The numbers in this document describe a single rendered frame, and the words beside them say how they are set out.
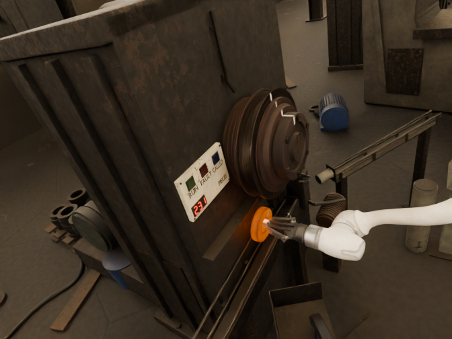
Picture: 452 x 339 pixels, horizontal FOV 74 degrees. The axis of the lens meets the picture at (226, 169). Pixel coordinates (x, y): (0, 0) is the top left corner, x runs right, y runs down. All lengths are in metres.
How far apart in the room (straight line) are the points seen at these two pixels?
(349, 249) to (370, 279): 1.00
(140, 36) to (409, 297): 1.92
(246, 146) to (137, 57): 0.48
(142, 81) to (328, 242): 0.85
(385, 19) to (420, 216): 2.92
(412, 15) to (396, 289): 2.61
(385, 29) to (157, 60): 3.17
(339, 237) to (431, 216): 0.30
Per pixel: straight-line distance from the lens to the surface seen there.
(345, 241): 1.20
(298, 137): 1.24
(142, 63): 0.91
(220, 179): 1.19
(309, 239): 1.23
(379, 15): 3.83
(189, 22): 1.07
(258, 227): 1.28
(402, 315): 2.08
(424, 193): 2.02
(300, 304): 1.36
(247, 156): 1.12
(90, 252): 2.61
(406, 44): 3.82
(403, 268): 2.27
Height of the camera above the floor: 1.77
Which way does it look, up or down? 33 degrees down
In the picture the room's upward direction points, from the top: 16 degrees counter-clockwise
